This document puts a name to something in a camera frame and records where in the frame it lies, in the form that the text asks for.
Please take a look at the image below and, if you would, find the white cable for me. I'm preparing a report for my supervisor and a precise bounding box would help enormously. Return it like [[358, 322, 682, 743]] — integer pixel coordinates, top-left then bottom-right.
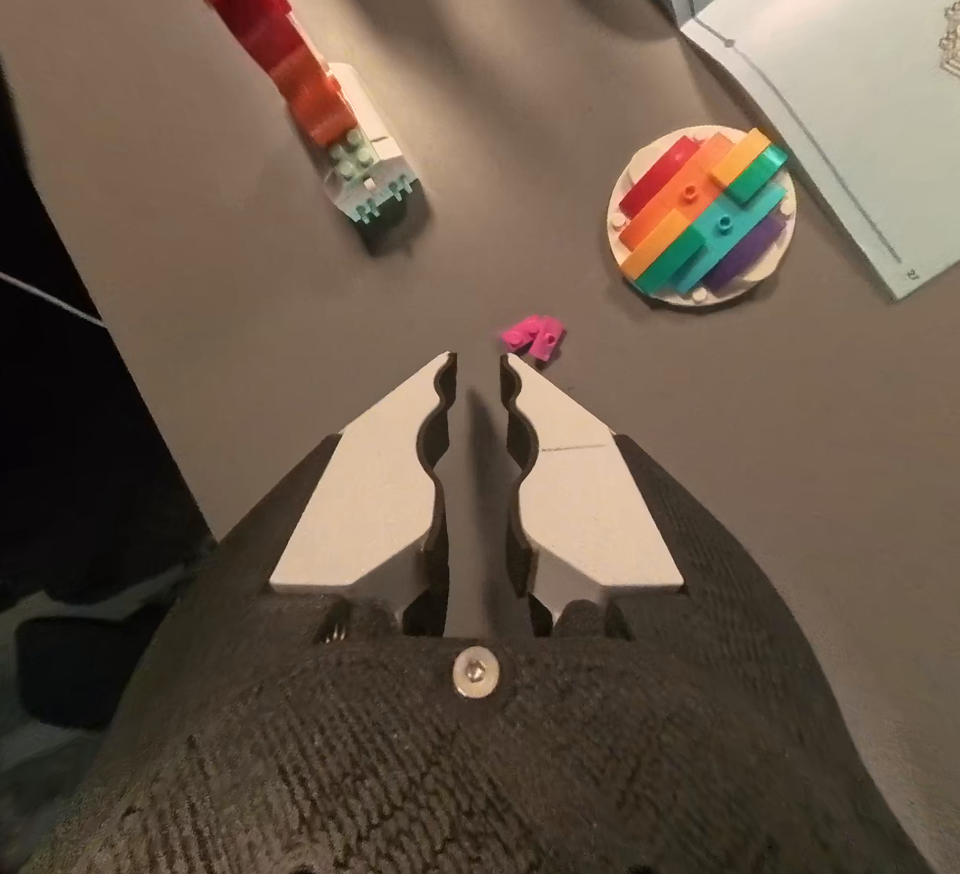
[[0, 272, 102, 326]]

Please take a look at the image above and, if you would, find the pale blue instruction booklet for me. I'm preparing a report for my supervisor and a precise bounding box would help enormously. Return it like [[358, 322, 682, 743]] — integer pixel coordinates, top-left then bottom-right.
[[585, 0, 960, 301]]

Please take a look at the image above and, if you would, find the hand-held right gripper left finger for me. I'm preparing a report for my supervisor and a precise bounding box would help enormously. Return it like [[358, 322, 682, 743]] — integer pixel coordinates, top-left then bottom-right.
[[268, 351, 459, 638]]

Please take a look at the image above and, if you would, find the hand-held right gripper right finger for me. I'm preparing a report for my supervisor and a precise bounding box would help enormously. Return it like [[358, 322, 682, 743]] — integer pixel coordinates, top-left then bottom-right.
[[498, 352, 685, 638]]

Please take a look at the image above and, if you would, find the rainbow lego disc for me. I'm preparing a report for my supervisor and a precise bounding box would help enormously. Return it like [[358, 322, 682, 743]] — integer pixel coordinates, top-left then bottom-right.
[[607, 126, 798, 306]]

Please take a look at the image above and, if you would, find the person's body black clothing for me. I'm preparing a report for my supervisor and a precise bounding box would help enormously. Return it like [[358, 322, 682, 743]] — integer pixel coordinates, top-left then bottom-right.
[[0, 56, 219, 732]]

